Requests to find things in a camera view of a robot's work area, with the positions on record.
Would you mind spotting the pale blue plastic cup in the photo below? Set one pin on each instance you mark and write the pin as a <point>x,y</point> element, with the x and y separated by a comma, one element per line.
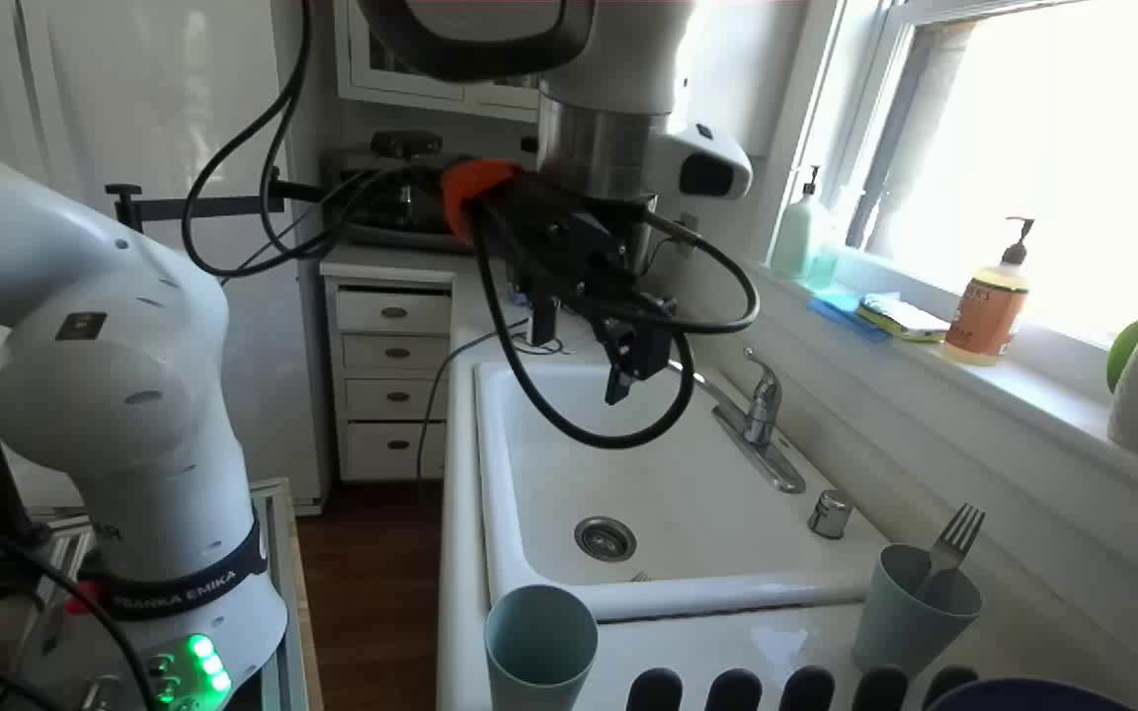
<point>532,677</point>

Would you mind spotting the white drawer cabinet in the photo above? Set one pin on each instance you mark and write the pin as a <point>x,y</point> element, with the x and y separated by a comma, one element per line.
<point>391,398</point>

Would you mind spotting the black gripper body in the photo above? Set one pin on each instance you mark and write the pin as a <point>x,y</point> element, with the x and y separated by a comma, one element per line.
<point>581,251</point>

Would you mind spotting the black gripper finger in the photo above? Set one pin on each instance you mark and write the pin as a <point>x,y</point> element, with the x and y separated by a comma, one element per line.
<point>620,377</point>
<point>657,356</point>

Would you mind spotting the blue bowl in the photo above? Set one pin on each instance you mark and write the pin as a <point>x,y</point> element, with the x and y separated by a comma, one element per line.
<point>1030,697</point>

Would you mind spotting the white upper cabinet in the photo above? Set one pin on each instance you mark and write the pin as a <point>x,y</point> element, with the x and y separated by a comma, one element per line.
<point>357,81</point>

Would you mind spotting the black dish rack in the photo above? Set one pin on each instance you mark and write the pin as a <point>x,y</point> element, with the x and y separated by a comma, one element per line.
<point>733,692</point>

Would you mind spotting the blue sponge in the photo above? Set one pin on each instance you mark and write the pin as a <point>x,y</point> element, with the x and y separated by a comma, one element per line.
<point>848,318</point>

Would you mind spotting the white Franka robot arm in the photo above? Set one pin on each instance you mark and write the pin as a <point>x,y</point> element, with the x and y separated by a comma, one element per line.
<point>109,398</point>

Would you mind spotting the metal sink drain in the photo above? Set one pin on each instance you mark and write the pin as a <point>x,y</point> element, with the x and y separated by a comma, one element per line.
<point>607,539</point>

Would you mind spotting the metal robot cart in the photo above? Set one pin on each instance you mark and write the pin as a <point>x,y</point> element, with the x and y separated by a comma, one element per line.
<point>283,595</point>

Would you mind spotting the silver metal fork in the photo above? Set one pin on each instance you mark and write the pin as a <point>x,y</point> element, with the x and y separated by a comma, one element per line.
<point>956,533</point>

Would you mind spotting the chrome sink hole cap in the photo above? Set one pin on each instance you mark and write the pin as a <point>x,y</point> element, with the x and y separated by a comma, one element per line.
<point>831,514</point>

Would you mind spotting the amber soap pump bottle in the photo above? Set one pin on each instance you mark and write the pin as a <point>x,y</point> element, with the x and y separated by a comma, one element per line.
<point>986,318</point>

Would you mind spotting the grey plastic cup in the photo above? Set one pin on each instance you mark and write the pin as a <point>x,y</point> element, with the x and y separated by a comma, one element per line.
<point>898,634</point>

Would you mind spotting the yellow green sponge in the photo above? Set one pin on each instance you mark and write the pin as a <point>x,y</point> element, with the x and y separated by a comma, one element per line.
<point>906,318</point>

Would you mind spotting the white curtain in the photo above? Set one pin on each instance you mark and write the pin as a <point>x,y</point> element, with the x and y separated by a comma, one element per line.
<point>96,81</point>

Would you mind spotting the black toaster oven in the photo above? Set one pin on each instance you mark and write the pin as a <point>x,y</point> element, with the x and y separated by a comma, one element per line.
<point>384,201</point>

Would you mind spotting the white farmhouse sink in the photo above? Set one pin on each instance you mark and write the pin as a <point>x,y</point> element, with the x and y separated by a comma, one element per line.
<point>690,487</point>

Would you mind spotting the white window frame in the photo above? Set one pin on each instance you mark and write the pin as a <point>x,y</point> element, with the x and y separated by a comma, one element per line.
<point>887,81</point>

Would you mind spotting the chrome sink faucet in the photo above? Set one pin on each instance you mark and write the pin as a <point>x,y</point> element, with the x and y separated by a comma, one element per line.
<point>761,415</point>

